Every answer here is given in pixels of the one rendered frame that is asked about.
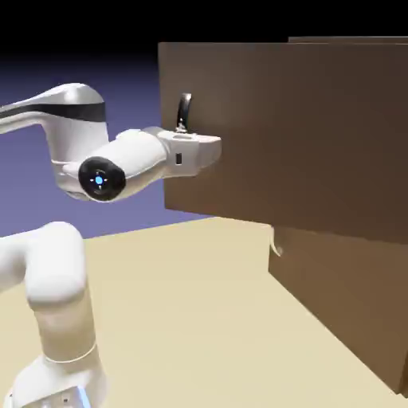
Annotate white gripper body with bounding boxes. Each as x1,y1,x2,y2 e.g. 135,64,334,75
194,134,223,177

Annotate dark curved metal handle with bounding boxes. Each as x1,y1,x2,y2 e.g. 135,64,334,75
175,92,194,134

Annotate brown wooden cabinet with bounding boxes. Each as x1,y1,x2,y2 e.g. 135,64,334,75
268,35,408,398

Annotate large brown cabinet door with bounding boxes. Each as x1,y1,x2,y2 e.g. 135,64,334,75
158,41,408,245

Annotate small brown cabinet door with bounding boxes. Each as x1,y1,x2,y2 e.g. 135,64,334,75
268,225,408,396

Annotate pale curved metal handle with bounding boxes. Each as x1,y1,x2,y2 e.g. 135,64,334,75
269,225,284,258

